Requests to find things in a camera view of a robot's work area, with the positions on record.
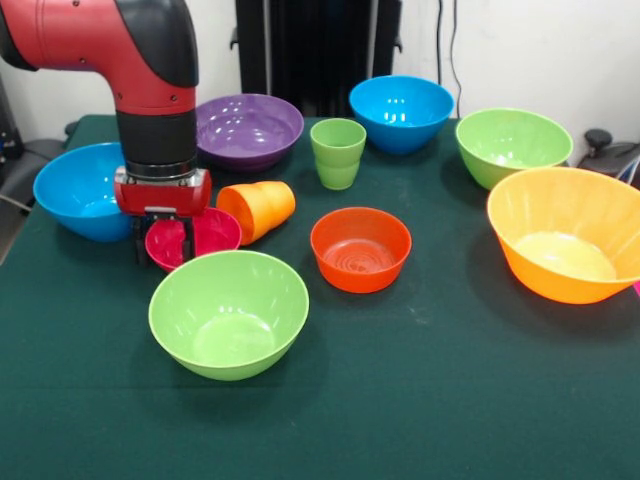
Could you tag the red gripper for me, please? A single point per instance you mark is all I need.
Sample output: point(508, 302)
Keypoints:
point(165, 197)

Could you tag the pink plastic bowl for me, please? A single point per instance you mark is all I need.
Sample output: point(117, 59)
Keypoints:
point(215, 235)

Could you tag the blue plastic bowl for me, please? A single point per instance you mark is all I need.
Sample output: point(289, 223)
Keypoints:
point(75, 200)
point(400, 115)

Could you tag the green plastic bowl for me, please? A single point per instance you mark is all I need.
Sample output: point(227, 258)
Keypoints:
point(227, 325)
point(512, 142)

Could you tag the orange plastic cup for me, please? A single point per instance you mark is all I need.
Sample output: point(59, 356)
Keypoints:
point(265, 207)

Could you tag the purple plastic bowl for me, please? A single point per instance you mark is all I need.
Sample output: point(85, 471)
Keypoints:
point(250, 130)

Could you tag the green plastic cup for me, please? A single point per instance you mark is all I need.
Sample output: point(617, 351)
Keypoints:
point(337, 165)

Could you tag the red-orange plastic bowl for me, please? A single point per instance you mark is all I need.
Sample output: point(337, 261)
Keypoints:
point(360, 275)

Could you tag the large orange plastic bowl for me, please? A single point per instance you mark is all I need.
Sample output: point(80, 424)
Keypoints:
point(565, 240)

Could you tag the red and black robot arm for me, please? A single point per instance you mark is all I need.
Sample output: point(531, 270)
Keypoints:
point(140, 65)

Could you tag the dark grey chair base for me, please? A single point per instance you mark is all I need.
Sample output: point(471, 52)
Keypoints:
point(607, 155)
point(30, 165)

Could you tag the dark green table cloth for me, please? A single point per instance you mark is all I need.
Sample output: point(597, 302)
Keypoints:
point(320, 430)

